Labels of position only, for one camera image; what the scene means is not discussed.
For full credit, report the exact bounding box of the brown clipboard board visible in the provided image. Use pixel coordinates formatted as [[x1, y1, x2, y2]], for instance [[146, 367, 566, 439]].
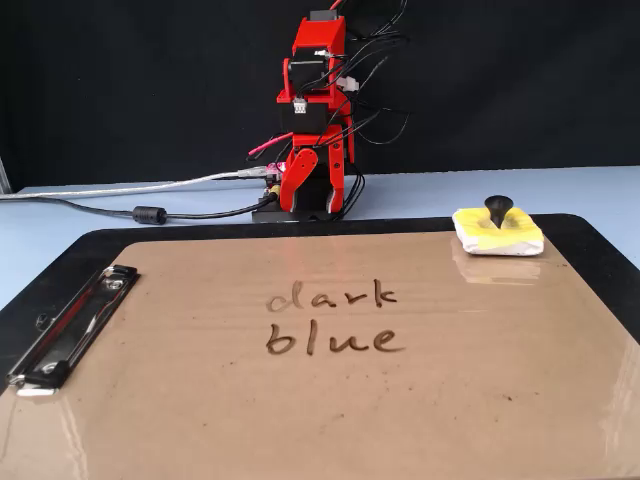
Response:
[[0, 229, 640, 480]]

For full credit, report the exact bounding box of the black backdrop cloth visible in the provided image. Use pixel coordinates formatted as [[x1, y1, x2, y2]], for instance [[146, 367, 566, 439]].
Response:
[[0, 0, 640, 194]]

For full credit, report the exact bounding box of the controller circuit board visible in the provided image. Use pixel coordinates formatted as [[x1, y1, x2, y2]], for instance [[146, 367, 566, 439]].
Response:
[[259, 160, 289, 201]]

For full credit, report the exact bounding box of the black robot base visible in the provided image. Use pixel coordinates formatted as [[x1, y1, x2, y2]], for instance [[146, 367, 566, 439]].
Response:
[[251, 172, 352, 224]]

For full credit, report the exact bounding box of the pink red wire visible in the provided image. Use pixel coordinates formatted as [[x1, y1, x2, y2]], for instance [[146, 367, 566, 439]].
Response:
[[247, 131, 294, 157]]

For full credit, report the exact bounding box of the black power cable with ferrite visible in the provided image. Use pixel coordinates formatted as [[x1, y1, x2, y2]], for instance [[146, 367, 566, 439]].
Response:
[[27, 194, 279, 227]]

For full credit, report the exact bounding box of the silver metal clipboard clip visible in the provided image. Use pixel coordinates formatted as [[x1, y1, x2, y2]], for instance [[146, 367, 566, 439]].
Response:
[[4, 264, 140, 399]]

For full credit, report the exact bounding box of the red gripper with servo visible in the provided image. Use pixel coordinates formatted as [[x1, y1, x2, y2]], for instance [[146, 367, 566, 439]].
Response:
[[279, 124, 347, 214]]

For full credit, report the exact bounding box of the yellow sponge with black knob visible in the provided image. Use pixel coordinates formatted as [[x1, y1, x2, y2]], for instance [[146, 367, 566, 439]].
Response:
[[451, 194, 545, 259]]

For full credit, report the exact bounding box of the silver braided USB cable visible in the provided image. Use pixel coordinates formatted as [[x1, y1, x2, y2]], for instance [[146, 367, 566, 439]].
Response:
[[0, 167, 271, 202]]

